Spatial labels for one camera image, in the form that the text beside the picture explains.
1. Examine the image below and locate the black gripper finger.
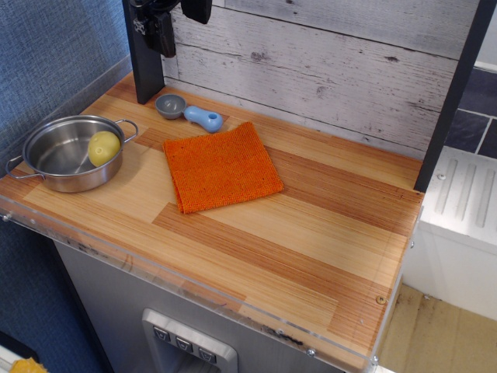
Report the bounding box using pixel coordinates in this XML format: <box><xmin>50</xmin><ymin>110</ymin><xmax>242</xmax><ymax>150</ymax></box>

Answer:
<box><xmin>134</xmin><ymin>12</ymin><xmax>176</xmax><ymax>58</ymax></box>
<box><xmin>181</xmin><ymin>0</ymin><xmax>213</xmax><ymax>25</ymax></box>

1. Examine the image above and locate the orange knitted cloth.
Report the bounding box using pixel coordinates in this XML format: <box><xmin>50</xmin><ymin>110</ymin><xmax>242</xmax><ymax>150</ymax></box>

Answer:
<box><xmin>162</xmin><ymin>122</ymin><xmax>283</xmax><ymax>214</ymax></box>

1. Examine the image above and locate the yellow object at corner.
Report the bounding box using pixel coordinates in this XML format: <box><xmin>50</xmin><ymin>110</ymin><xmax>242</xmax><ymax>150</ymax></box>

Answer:
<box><xmin>9</xmin><ymin>358</ymin><xmax>48</xmax><ymax>373</ymax></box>

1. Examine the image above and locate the grey and blue scoop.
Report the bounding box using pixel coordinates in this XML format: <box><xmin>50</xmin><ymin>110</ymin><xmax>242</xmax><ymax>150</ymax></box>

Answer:
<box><xmin>155</xmin><ymin>94</ymin><xmax>224</xmax><ymax>133</ymax></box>

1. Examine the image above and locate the yellow potato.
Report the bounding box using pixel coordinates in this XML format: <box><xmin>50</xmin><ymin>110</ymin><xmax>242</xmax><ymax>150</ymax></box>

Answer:
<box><xmin>88</xmin><ymin>131</ymin><xmax>121</xmax><ymax>167</ymax></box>

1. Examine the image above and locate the stainless steel pot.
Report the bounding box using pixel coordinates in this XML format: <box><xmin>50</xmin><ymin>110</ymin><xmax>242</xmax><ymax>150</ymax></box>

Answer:
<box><xmin>5</xmin><ymin>115</ymin><xmax>139</xmax><ymax>193</ymax></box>

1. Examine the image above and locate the clear acrylic table guard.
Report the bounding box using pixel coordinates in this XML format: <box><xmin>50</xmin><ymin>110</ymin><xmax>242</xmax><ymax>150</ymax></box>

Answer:
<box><xmin>1</xmin><ymin>187</ymin><xmax>422</xmax><ymax>372</ymax></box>

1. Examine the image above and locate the silver dispenser panel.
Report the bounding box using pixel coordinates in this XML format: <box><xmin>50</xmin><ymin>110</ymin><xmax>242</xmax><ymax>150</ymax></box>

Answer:
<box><xmin>142</xmin><ymin>309</ymin><xmax>238</xmax><ymax>372</ymax></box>

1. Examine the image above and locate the white ribbed side cabinet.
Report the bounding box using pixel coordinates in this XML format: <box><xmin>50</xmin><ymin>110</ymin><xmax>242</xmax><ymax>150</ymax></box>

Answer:
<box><xmin>403</xmin><ymin>147</ymin><xmax>496</xmax><ymax>319</ymax></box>

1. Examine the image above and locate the dark left shelf post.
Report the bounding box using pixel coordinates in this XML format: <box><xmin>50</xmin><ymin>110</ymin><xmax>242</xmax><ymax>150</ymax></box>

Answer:
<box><xmin>122</xmin><ymin>1</ymin><xmax>165</xmax><ymax>104</ymax></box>

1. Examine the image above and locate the dark shelf post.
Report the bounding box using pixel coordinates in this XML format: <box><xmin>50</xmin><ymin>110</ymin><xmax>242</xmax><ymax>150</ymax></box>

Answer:
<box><xmin>414</xmin><ymin>0</ymin><xmax>496</xmax><ymax>193</ymax></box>
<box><xmin>122</xmin><ymin>1</ymin><xmax>165</xmax><ymax>104</ymax></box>

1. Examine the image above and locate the dark right shelf post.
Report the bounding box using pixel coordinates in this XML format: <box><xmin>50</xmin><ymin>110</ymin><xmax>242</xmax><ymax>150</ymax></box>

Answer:
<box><xmin>414</xmin><ymin>0</ymin><xmax>496</xmax><ymax>193</ymax></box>

